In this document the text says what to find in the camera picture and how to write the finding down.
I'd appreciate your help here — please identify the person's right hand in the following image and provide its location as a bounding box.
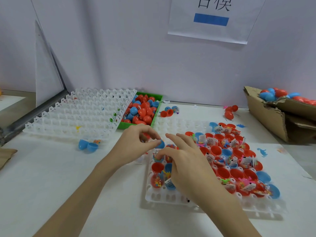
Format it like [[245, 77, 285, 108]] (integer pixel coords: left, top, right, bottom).
[[157, 133, 225, 203]]

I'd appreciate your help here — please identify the person's left hand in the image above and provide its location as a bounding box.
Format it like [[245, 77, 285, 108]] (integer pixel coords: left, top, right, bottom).
[[101, 124, 163, 168]]

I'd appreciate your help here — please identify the clear plastic egg tray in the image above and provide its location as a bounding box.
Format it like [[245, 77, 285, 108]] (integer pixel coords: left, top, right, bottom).
[[145, 118, 284, 215], [22, 88, 138, 141]]

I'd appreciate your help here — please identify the small capsule cluster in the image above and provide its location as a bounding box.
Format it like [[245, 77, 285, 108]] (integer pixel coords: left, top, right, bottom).
[[159, 106, 180, 118]]

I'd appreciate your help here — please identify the cardboard box of capsules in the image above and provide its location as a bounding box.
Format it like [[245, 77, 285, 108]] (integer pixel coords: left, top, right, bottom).
[[244, 86, 316, 145]]

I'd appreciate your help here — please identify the pile of finished eggs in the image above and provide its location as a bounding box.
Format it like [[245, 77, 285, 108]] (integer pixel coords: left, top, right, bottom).
[[259, 87, 316, 106]]

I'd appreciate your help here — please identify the person's left forearm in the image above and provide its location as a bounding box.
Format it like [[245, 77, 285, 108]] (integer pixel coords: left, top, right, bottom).
[[34, 160, 117, 237]]

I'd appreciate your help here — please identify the person's right forearm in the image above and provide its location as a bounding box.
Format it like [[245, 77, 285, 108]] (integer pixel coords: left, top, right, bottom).
[[200, 187, 262, 237]]

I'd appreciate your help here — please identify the green plastic tray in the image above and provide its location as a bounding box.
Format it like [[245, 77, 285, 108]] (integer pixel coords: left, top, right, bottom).
[[118, 92, 164, 130]]

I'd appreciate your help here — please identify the clear triangular panel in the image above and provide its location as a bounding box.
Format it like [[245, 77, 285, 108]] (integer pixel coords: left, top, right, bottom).
[[35, 19, 66, 108]]

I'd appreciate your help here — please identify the flat brown cardboard sheet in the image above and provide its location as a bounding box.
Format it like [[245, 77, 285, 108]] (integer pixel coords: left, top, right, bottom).
[[0, 148, 18, 171]]

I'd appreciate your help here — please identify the white paper sign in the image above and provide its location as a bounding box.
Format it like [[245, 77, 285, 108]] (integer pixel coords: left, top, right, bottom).
[[168, 0, 266, 45]]

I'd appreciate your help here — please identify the grey metal rail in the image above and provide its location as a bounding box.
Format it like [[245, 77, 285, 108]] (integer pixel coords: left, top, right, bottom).
[[0, 90, 70, 145]]

